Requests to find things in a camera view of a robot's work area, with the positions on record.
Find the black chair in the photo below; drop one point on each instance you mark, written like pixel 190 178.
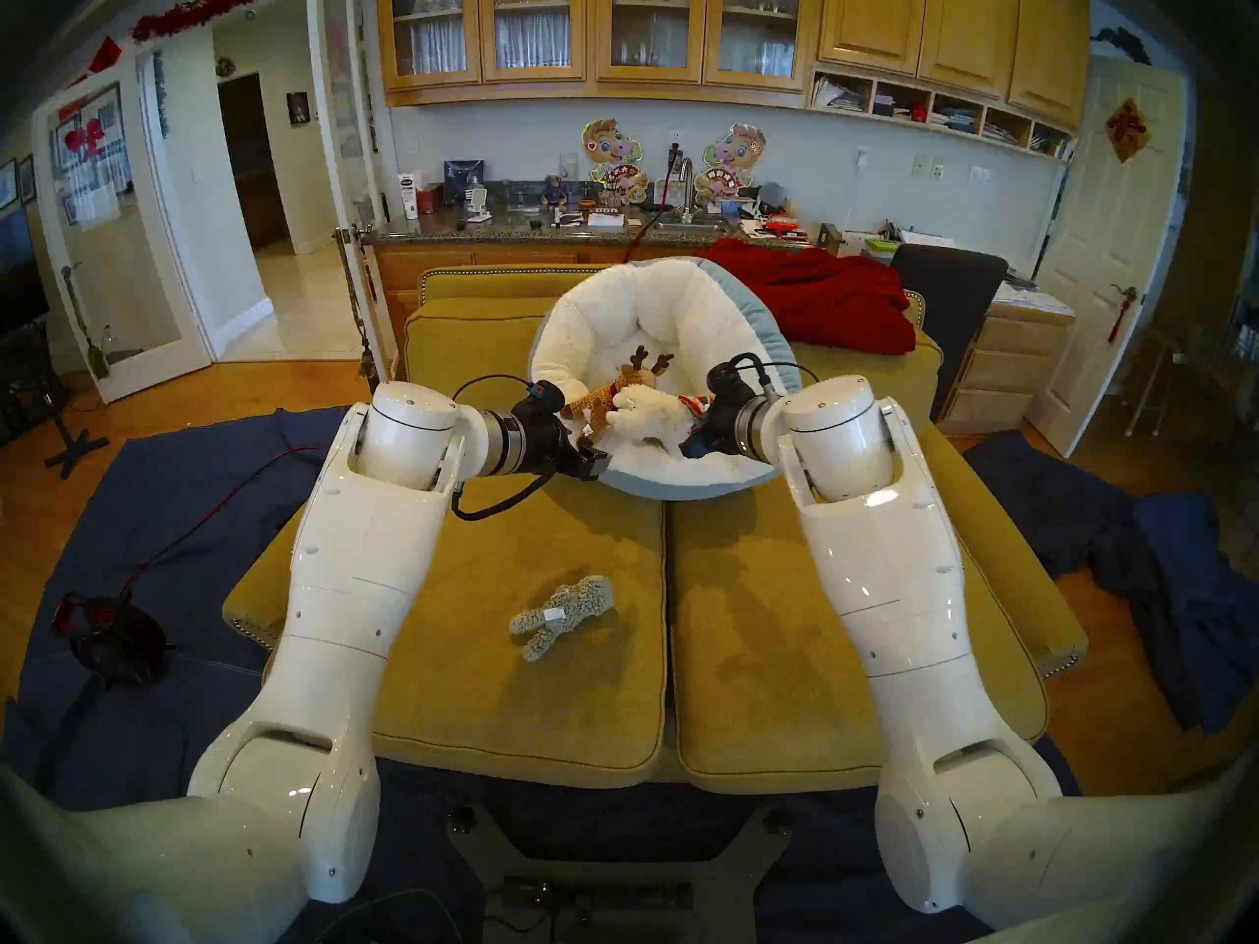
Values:
pixel 944 303

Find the red bow decoration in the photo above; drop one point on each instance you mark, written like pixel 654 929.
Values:
pixel 84 141

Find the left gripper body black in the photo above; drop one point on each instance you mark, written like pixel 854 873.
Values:
pixel 551 441

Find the red diamond door decoration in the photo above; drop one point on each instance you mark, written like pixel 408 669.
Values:
pixel 1127 131

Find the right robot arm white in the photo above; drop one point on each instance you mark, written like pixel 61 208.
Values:
pixel 885 578

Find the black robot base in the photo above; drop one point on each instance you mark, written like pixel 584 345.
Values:
pixel 610 883

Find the metal sink faucet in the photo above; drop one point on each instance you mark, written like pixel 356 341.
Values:
pixel 684 180

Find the white lotion bottle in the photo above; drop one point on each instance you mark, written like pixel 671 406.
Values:
pixel 408 197

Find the red container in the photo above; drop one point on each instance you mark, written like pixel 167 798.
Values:
pixel 430 200

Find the white door with mirror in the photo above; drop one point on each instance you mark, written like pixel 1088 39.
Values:
pixel 118 264

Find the white panel door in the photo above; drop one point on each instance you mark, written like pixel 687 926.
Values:
pixel 1111 264

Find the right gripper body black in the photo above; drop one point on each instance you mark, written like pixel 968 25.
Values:
pixel 728 426

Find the black tripod stand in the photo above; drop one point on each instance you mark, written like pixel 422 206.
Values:
pixel 74 450

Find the dark blue crumpled blanket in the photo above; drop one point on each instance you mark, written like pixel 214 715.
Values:
pixel 1190 608

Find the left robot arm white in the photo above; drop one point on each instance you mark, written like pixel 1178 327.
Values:
pixel 344 578

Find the red black bag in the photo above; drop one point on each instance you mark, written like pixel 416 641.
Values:
pixel 113 642

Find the cartoon child wall decoration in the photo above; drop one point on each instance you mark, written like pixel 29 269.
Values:
pixel 615 160
pixel 733 165

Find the white blue dog bed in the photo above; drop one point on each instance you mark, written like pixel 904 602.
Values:
pixel 669 313

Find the white llama plush toy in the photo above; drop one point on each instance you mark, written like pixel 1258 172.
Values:
pixel 649 416

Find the granite kitchen counter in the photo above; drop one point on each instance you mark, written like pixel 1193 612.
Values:
pixel 472 234

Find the small hallway picture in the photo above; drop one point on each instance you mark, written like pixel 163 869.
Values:
pixel 298 108

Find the black bat wall decoration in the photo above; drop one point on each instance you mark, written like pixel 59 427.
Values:
pixel 1121 45

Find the crochet reindeer plush toy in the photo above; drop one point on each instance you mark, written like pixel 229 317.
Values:
pixel 605 391

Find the yellow sofa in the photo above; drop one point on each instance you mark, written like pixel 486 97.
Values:
pixel 590 696

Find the grey shaggy plush toy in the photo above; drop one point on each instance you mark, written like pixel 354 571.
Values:
pixel 561 613

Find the wooden wall cabinets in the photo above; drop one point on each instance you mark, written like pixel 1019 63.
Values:
pixel 787 28

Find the framed wall picture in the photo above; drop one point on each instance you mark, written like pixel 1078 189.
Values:
pixel 8 185
pixel 27 180

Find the red tinsel garland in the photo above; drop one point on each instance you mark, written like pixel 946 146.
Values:
pixel 197 8

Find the blue floor rug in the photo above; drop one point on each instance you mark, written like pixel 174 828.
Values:
pixel 148 519

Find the black television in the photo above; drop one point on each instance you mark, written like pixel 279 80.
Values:
pixel 18 273

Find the dark blue box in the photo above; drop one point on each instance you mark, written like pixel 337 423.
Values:
pixel 462 182

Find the red blanket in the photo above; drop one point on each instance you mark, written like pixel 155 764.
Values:
pixel 826 298

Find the small hanging broom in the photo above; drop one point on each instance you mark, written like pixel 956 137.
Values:
pixel 93 357

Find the wooden drawer unit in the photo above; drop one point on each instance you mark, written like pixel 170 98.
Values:
pixel 1013 362

